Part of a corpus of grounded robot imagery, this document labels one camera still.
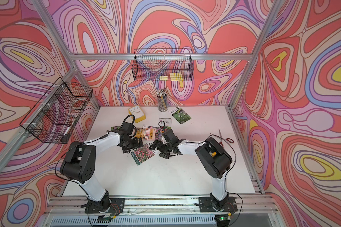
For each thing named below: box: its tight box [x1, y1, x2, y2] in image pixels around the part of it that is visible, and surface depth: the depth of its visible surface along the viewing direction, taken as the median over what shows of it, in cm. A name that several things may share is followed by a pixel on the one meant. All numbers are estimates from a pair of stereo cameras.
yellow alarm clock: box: [127, 104, 146, 123], surface depth 117 cm
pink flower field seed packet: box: [130, 143, 156, 166], surface depth 95 cm
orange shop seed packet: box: [134, 127, 157, 141], surface depth 103 cm
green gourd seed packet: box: [168, 105, 192, 125], surface depth 117 cm
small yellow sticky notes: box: [159, 75, 169, 81], surface depth 84 cm
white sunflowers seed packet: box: [158, 117, 172, 127], surface depth 113 cm
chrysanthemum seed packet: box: [154, 125, 171, 142], surface depth 106 cm
